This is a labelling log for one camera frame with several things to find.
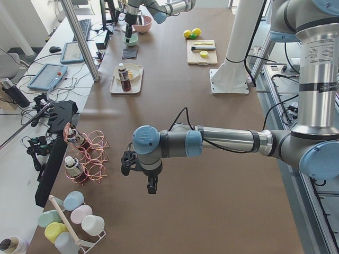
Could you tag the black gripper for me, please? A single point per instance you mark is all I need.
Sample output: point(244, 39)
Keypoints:
point(129, 21)
point(150, 175)

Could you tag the dark tea bottle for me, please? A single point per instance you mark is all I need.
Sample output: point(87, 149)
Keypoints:
point(124, 77)

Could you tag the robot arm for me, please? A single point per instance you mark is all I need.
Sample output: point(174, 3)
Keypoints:
point(311, 145)
point(159, 12)

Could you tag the white serving tray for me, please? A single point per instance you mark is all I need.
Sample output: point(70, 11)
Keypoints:
point(116, 88)

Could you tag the tea bottle in rack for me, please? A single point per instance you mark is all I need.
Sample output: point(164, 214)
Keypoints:
point(75, 170)
point(76, 140)

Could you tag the mint green bowl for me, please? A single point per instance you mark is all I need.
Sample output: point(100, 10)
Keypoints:
point(132, 41)

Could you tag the pink ice bowl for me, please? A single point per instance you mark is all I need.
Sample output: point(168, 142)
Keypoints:
point(143, 24)

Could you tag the white round plate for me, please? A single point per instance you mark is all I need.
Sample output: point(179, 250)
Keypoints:
point(129, 66)

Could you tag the black keyboard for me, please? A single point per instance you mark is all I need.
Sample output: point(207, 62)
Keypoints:
point(85, 26)

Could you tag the yellow lemon outer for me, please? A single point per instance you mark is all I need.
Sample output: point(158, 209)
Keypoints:
point(187, 33)

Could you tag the teach pendant tablet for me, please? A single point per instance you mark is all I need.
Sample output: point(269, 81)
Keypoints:
point(49, 76)
point(71, 54)

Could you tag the green lime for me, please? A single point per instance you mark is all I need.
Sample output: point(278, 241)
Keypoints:
point(193, 36)

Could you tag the steel muddler stick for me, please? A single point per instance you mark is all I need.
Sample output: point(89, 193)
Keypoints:
point(203, 48)

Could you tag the yellow lemon near board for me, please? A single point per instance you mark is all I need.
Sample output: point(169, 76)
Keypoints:
point(196, 31)

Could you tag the yellow plastic knife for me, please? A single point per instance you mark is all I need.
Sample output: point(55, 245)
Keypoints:
point(203, 42)

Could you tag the bamboo cutting board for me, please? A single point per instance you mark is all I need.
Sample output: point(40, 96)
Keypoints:
point(193, 57)

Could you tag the black computer mouse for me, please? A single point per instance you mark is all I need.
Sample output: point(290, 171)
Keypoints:
point(54, 49)

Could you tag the half lemon slice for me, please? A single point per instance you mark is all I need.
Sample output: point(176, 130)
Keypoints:
point(204, 54)

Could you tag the pastel cup rack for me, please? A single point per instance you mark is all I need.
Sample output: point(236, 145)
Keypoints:
point(71, 226)

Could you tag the black thermos bottle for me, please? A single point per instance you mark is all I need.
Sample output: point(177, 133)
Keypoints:
point(14, 93)

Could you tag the braided ring bread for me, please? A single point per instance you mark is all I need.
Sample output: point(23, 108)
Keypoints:
point(130, 74)

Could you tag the aluminium frame post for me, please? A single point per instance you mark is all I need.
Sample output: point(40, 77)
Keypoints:
point(82, 43)

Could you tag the copper wire bottle rack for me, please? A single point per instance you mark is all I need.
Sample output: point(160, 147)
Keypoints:
point(92, 161)

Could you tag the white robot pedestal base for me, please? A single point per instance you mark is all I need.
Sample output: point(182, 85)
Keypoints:
point(231, 76)

